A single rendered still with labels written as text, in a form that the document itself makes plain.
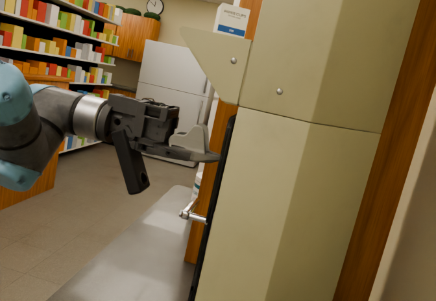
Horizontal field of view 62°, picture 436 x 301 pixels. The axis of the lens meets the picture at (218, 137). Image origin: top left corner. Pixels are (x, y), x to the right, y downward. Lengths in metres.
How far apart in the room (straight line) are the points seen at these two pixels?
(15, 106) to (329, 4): 0.44
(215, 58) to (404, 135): 0.56
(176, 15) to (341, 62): 5.96
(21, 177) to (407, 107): 0.82
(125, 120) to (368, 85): 0.41
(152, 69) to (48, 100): 5.12
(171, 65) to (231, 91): 5.14
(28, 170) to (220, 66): 0.33
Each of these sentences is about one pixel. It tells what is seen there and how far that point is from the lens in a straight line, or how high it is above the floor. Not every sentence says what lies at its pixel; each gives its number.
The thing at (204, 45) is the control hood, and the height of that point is 1.49.
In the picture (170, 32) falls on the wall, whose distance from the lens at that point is 6.46.
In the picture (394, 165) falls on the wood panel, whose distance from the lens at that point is 0.98.
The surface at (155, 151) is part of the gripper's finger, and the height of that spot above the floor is 1.31.
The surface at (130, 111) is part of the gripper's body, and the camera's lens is 0.63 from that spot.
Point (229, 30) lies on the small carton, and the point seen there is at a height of 1.53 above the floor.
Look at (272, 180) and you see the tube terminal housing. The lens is 0.56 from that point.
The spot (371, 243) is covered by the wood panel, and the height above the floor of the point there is 1.13.
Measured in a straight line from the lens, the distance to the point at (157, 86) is 5.74.
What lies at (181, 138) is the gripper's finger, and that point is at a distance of 0.60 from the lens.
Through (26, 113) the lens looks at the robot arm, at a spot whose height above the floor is 1.35.
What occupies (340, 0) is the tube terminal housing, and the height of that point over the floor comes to 1.59.
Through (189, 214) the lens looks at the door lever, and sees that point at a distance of 0.65.
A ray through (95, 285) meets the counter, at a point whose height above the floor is 0.94.
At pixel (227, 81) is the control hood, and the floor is 1.44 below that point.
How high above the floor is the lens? 1.44
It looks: 9 degrees down
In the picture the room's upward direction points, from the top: 12 degrees clockwise
